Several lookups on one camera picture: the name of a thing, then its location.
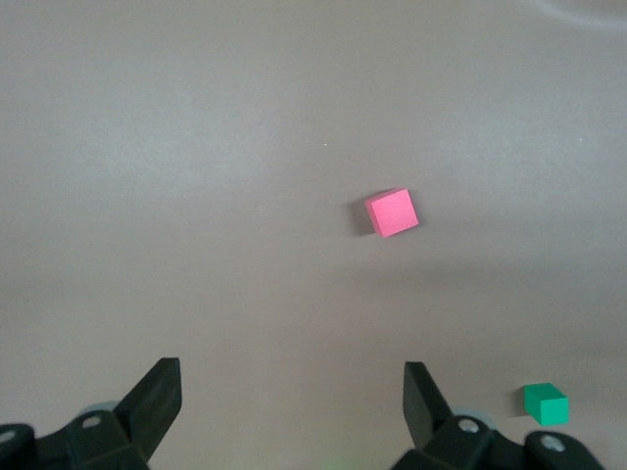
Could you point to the pink foam cube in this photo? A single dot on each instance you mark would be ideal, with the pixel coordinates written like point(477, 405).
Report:
point(392, 214)

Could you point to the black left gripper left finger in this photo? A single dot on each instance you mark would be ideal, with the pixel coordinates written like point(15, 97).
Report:
point(147, 406)

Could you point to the green foam cube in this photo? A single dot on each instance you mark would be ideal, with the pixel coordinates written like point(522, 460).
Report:
point(546, 406)

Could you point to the brown table cover sheet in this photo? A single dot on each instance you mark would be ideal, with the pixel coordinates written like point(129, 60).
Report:
point(245, 196)

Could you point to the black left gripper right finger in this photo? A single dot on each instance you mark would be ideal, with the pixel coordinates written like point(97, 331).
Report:
point(423, 406)

